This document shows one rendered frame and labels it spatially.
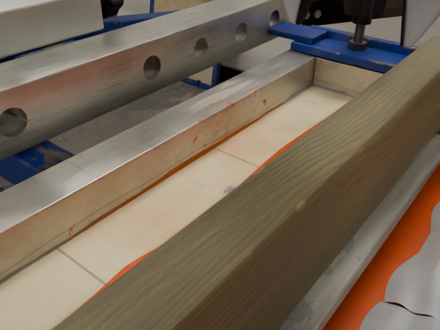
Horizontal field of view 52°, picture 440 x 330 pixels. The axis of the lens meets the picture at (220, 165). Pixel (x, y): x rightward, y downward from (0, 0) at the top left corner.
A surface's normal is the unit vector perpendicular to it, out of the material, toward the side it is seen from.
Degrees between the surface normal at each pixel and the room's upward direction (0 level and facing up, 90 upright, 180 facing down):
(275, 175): 0
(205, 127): 90
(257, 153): 0
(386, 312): 26
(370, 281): 0
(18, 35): 90
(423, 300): 34
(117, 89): 90
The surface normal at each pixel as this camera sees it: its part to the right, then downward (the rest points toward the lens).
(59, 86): 0.78, 0.35
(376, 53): 0.00, -0.83
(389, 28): -0.62, 0.43
